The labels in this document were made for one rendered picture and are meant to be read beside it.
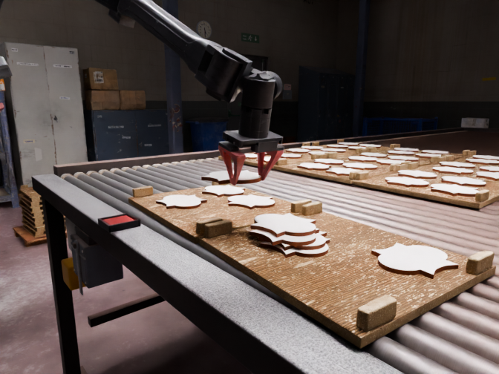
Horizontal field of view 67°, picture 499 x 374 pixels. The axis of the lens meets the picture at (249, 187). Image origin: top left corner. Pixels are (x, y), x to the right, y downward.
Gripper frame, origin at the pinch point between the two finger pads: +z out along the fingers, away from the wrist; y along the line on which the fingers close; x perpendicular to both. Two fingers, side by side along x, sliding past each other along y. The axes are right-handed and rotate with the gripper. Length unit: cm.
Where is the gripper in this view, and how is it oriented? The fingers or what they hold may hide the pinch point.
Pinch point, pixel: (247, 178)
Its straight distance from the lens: 75.3
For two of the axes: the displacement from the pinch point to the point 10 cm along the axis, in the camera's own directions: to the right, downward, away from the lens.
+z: -1.1, 9.1, 3.9
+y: -8.1, 1.5, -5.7
